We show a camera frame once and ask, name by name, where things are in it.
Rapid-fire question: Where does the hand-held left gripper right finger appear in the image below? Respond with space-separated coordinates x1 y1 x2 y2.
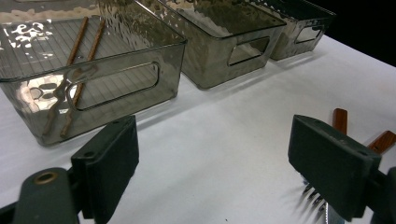
288 114 382 222

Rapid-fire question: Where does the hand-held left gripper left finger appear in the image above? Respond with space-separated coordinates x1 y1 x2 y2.
70 114 140 224

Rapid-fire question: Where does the wooden-handled fork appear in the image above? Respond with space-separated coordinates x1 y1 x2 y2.
300 130 396 213

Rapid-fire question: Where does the smoky clear plastic bin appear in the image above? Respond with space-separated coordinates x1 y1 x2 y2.
0 0 189 147
248 0 337 62
136 0 288 91

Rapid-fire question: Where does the brown wooden chopstick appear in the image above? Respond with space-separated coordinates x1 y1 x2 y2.
42 16 90 136
59 19 106 139

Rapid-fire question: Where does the white table sheet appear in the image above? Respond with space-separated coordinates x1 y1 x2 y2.
0 34 396 224

